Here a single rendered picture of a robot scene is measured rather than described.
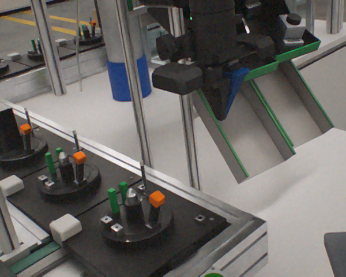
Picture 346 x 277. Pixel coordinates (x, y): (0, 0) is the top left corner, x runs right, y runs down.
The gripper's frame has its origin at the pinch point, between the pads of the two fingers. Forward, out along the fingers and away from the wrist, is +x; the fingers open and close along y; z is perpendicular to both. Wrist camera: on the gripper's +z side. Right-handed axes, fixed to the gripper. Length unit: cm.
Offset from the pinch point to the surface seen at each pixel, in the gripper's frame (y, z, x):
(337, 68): -154, 67, 54
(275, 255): -14.5, 1.9, 39.4
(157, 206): 5.6, 10.8, 20.0
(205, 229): -2.0, 8.1, 28.4
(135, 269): 12.7, 10.2, 28.5
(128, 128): -34, 76, 39
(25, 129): 6, 60, 19
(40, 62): -40, 144, 29
